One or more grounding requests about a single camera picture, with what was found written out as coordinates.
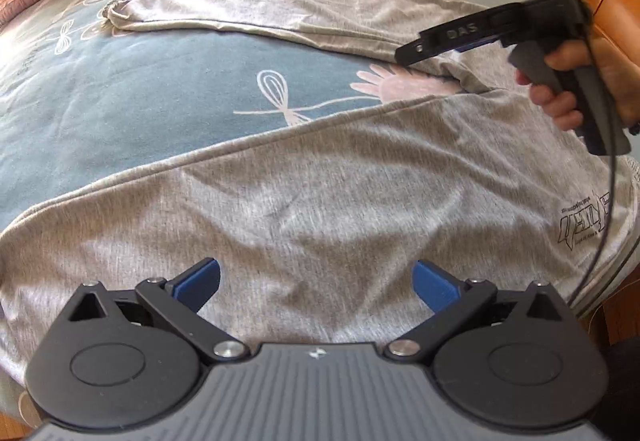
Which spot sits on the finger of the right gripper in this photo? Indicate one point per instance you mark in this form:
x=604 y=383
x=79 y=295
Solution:
x=494 y=23
x=473 y=45

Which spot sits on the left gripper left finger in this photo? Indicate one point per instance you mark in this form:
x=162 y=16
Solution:
x=174 y=307

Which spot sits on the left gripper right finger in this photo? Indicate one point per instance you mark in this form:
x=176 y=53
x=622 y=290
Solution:
x=455 y=303

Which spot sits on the grey sweatpants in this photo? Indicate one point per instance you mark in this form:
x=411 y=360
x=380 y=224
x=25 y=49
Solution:
x=317 y=225

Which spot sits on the person's right hand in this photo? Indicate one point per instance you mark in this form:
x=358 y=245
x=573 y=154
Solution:
x=597 y=64

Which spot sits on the blue floral bed sheet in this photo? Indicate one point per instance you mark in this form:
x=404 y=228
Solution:
x=80 y=103

